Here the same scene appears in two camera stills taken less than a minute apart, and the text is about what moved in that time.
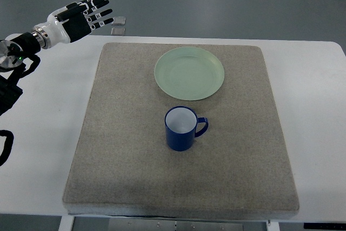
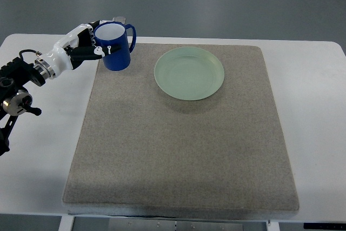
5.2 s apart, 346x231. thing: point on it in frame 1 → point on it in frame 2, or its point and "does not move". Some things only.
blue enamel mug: (181, 123) → (115, 33)
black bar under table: (316, 225) does not move
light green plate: (189, 73) does not move
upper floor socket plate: (119, 21) does not move
